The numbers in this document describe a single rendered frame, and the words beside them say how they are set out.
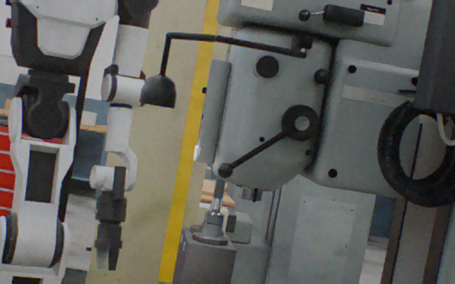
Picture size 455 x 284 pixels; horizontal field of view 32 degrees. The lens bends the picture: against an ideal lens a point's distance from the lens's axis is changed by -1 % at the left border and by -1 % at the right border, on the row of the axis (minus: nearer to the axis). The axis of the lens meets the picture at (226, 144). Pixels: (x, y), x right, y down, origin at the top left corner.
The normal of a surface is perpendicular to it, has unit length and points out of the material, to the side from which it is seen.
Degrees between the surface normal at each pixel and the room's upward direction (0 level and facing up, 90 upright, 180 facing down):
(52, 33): 90
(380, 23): 90
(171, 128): 90
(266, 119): 90
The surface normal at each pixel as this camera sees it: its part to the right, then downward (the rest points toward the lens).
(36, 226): 0.44, -0.29
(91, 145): 0.12, 0.07
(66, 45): 0.41, 0.12
